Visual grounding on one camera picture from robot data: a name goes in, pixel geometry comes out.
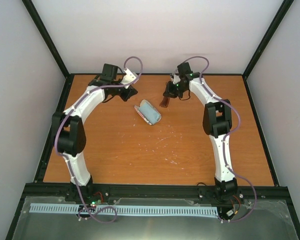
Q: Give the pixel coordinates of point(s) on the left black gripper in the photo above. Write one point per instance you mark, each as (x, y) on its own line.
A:
(128, 94)

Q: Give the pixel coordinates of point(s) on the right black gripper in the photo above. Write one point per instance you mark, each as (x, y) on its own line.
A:
(169, 93)

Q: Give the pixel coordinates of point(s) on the brown sunglasses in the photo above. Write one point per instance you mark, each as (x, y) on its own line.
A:
(165, 102)

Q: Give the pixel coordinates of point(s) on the american flag glasses case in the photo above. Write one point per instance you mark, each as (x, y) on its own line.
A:
(136, 108)

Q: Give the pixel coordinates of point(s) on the light blue square mat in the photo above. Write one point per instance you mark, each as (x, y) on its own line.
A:
(150, 113)

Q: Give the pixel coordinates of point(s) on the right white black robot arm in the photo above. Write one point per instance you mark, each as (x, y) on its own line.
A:
(216, 123)

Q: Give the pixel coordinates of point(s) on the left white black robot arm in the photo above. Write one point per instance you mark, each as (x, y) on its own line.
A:
(67, 127)

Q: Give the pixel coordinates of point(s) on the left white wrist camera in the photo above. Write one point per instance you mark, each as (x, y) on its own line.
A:
(129, 78)

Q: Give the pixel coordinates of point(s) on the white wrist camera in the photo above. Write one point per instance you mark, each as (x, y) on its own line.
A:
(129, 78)
(175, 78)

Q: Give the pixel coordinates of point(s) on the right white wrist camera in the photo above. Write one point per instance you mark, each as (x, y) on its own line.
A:
(175, 78)

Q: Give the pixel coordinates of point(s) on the black aluminium frame rail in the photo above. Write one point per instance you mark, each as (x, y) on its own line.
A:
(112, 191)

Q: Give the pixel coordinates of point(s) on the light blue slotted cable duct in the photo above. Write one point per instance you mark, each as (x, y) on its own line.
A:
(129, 210)

